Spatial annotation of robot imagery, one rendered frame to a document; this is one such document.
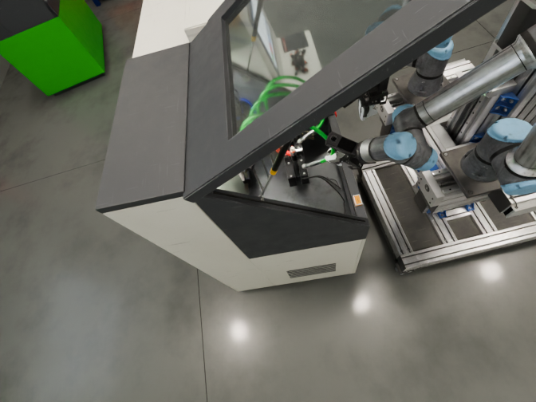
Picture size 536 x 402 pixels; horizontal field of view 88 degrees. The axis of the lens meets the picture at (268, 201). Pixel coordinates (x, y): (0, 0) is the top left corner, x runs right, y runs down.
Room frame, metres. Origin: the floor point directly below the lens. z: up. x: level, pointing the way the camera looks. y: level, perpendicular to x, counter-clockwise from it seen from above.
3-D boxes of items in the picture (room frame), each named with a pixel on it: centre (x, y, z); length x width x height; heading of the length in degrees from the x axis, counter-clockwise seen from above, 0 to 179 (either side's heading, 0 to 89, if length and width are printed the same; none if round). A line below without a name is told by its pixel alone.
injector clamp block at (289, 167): (0.87, -0.22, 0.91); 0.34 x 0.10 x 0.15; 166
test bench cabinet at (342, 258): (0.76, -0.16, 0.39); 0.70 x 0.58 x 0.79; 166
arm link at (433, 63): (0.86, -0.92, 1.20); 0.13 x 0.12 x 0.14; 39
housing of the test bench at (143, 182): (1.20, 0.17, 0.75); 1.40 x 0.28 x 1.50; 166
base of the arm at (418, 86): (0.85, -0.93, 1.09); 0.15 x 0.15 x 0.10
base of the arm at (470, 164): (0.36, -0.84, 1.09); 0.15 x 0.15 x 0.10
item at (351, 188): (0.69, -0.42, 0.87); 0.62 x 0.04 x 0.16; 166
